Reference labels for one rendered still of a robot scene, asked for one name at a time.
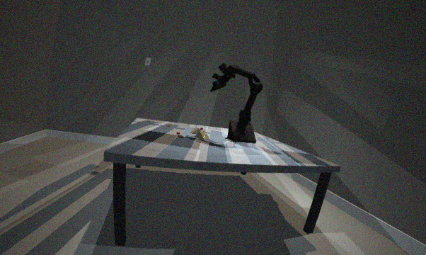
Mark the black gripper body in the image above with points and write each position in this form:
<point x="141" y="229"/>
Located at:
<point x="221" y="82"/>

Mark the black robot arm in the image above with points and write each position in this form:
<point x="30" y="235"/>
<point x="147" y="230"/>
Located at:
<point x="256" y="88"/>

